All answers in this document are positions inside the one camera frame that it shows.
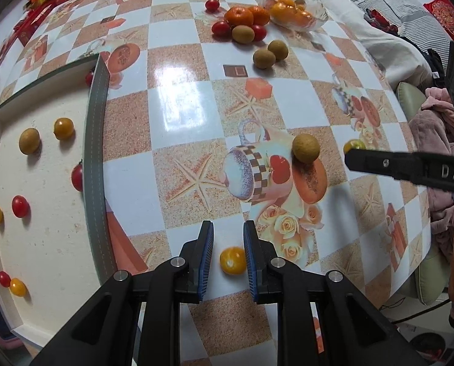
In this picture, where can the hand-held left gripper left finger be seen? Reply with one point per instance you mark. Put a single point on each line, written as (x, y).
(206, 263)

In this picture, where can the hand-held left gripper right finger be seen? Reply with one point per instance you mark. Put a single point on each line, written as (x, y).
(251, 263)

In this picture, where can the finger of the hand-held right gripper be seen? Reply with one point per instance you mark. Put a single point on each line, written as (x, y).
(383, 164)

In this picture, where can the white tray with grey rim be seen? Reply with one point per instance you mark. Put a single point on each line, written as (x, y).
(47, 236)

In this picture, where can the pink fleece garment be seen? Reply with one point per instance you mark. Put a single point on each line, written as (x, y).
(436, 129)

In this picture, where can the brown kiwi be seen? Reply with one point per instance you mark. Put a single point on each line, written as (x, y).
(243, 33)
(277, 50)
(306, 147)
(29, 141)
(264, 59)

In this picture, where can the dark garments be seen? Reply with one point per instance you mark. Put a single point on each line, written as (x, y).
(435, 64)

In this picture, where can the white fringed blanket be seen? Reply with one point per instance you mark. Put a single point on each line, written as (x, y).
(364, 34)

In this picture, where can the red cloth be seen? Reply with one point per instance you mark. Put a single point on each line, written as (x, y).
(379, 21)

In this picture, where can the red embroidered pillow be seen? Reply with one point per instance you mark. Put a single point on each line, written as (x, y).
(446, 15)

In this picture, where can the clear glass bowl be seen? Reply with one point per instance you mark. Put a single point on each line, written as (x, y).
(318, 17)

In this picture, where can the tangerine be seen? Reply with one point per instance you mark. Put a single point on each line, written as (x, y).
(239, 16)
(260, 15)

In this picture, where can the red gift boxes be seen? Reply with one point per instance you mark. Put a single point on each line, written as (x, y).
(40, 11)

